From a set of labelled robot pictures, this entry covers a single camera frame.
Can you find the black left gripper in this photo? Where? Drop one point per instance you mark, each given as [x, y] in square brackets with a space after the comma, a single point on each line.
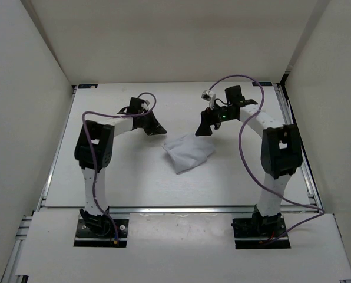
[155, 128]

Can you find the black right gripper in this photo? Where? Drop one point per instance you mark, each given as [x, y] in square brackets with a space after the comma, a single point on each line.
[208, 116]

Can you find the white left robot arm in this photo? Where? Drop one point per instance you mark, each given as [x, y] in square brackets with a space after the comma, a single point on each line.
[93, 149]

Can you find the blue corner label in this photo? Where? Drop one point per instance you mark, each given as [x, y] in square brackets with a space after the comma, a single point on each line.
[263, 84]
[87, 86]

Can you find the blue left corner label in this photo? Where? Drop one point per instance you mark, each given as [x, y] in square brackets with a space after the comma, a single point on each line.
[87, 86]

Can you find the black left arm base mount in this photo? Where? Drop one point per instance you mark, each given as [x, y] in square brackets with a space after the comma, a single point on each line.
[99, 232]

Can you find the aluminium left front frame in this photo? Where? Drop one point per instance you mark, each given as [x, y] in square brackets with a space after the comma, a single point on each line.
[9, 275]

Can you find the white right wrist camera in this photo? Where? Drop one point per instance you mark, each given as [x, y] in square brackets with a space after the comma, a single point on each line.
[210, 96]

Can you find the blue right corner label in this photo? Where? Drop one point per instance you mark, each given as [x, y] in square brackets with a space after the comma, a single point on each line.
[263, 84]

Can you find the white fabric skirt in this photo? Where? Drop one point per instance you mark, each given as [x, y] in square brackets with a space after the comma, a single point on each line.
[188, 151]

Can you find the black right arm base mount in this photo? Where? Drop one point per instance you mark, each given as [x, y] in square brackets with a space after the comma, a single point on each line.
[260, 232]

